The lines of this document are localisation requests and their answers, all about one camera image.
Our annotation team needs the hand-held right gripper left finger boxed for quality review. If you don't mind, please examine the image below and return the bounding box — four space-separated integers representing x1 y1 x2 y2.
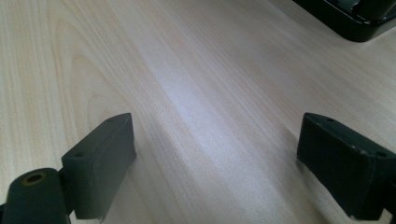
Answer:
61 112 137 222

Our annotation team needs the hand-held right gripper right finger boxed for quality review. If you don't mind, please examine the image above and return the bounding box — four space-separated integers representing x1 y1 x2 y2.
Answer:
296 112 396 222

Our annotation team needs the red and black shoe rack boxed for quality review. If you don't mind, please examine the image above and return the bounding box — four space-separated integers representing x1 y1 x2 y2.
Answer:
292 0 396 43

